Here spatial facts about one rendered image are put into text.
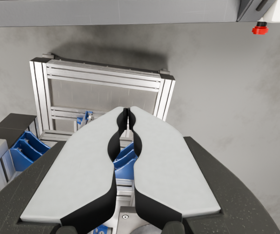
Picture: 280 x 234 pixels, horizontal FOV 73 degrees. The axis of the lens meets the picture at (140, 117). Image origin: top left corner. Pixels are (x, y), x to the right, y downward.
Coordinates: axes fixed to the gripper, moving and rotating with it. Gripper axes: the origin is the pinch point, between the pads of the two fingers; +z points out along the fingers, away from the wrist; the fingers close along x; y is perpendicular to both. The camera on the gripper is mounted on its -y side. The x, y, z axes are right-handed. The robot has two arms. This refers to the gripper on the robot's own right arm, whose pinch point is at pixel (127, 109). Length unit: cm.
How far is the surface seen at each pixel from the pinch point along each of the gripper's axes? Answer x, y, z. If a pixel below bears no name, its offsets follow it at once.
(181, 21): 9.0, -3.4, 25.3
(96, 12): -5.4, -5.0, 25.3
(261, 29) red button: 32, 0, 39
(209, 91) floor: 58, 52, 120
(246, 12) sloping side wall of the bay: 19.4, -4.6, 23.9
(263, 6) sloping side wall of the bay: 21.2, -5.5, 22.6
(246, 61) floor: 80, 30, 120
